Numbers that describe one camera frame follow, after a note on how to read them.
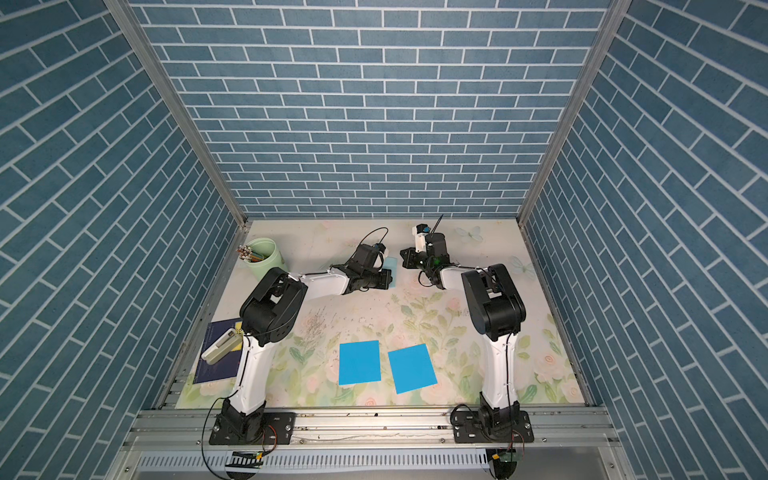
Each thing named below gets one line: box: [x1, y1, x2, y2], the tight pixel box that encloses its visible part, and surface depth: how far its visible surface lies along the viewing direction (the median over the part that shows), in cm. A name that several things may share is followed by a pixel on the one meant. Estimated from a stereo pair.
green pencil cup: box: [244, 238, 288, 281], surface depth 95 cm
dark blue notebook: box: [193, 318, 243, 385], surface depth 85 cm
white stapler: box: [201, 328, 243, 365], surface depth 86 cm
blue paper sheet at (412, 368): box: [388, 343, 438, 395], surface depth 86 cm
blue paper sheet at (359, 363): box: [339, 340, 381, 386], surface depth 86 cm
